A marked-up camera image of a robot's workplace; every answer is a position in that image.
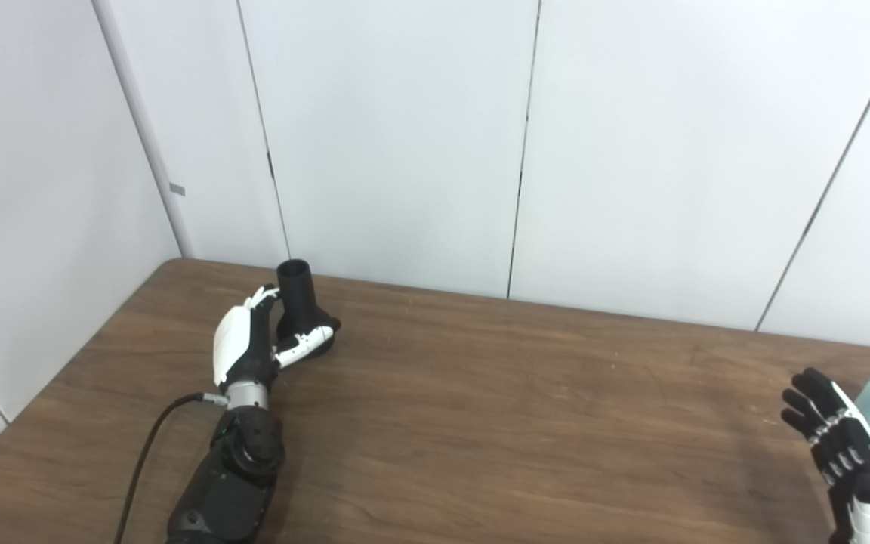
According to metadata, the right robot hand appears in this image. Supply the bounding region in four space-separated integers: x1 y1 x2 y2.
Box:
781 368 870 544

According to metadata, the black nozzle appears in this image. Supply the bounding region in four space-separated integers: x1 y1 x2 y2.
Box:
275 259 342 360

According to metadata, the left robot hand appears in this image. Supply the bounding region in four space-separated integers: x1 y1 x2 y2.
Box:
213 285 335 391

